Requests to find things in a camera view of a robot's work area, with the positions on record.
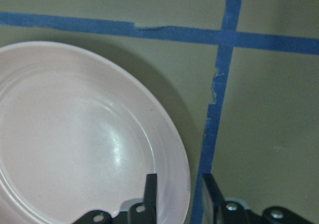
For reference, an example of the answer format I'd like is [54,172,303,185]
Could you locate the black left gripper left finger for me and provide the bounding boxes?
[119,174,158,224]

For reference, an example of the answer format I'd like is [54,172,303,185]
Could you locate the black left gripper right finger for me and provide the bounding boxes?
[202,174,249,224]

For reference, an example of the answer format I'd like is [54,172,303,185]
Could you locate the pink plate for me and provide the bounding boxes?
[0,42,190,224]

